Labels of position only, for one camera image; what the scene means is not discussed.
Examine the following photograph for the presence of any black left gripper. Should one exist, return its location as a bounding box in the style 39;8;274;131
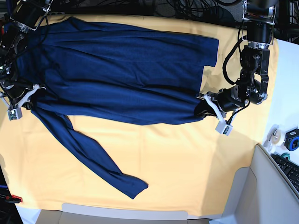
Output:
194;90;245;118

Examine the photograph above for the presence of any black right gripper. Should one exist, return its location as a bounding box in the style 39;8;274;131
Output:
0;79;46;110

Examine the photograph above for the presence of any blue long-sleeve shirt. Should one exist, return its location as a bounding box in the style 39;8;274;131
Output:
16;18;219;198

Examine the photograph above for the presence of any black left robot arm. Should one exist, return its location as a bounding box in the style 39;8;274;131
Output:
194;0;277;118

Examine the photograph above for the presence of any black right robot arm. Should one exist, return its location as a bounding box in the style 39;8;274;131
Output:
0;0;53;111

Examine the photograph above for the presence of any white tape dispenser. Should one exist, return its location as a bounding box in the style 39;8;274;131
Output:
263;124;286;154

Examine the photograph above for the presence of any yellow table cloth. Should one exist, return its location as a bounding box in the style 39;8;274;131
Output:
0;14;281;217

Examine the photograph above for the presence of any blue black tape measure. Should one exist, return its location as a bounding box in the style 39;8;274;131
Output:
284;128;299;151

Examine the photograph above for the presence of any green tape roll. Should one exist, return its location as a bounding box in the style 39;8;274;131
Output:
281;153;290;160

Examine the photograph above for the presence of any black power strip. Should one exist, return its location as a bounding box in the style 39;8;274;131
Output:
48;12;65;16

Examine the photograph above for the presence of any black keyboard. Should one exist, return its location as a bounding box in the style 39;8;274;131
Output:
271;154;299;199

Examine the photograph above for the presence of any red black clamp lower left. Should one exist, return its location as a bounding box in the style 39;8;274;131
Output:
5;195;23;203

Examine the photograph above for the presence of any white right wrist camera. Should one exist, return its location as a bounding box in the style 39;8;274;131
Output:
7;107;22;121

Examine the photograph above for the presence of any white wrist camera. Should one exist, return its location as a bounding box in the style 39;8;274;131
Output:
7;107;22;121
215;121;233;136

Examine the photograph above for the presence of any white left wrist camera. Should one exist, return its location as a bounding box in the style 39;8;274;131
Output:
215;121;233;136

